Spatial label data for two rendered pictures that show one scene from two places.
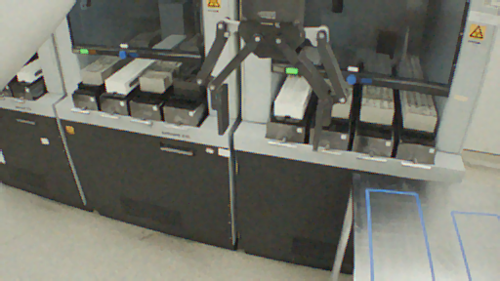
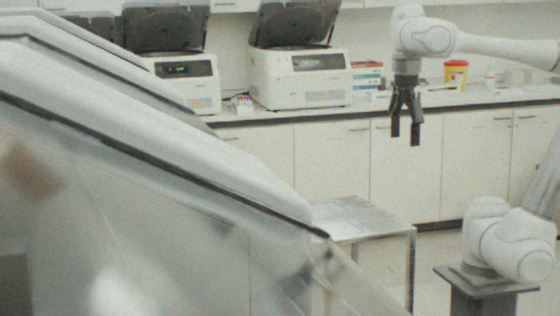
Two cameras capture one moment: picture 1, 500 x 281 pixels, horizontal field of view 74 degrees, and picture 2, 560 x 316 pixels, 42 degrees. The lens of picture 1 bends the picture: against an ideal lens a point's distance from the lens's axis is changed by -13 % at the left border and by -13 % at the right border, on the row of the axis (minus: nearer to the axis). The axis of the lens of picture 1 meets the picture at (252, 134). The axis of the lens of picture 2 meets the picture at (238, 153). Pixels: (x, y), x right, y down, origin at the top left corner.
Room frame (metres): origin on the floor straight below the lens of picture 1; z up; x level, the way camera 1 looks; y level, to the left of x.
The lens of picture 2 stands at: (2.00, 1.65, 1.69)
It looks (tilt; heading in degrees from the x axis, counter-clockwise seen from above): 13 degrees down; 240
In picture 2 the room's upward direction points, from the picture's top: 1 degrees counter-clockwise
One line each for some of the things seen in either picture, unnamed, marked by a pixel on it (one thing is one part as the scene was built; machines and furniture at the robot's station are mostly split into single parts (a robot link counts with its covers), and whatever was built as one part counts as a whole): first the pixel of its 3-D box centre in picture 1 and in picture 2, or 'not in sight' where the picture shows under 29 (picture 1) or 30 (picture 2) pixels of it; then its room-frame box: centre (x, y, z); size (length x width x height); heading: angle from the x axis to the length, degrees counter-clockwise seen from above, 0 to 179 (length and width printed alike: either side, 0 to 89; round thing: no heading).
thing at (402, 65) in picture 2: not in sight; (406, 64); (0.45, -0.02, 1.43); 0.09 x 0.09 x 0.06
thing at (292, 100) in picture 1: (296, 94); not in sight; (1.29, -0.17, 0.83); 0.30 x 0.10 x 0.06; 164
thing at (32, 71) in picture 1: (44, 65); not in sight; (1.64, 1.05, 0.83); 0.30 x 0.10 x 0.06; 164
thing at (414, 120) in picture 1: (419, 121); not in sight; (1.07, -0.58, 0.85); 0.12 x 0.02 x 0.06; 73
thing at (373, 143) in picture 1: (374, 101); not in sight; (1.33, -0.50, 0.78); 0.73 x 0.14 x 0.09; 164
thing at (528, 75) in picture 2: not in sight; (523, 76); (-2.51, -1.97, 0.95); 0.25 x 0.11 x 0.10; 160
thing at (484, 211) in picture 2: not in sight; (488, 230); (0.16, 0.07, 0.87); 0.18 x 0.16 x 0.22; 67
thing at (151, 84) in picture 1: (152, 84); not in sight; (1.35, 0.39, 0.85); 0.12 x 0.02 x 0.06; 75
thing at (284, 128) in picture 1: (301, 92); not in sight; (1.42, -0.20, 0.78); 0.73 x 0.14 x 0.09; 164
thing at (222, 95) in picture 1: (223, 109); (415, 134); (0.47, 0.04, 1.22); 0.03 x 0.01 x 0.07; 164
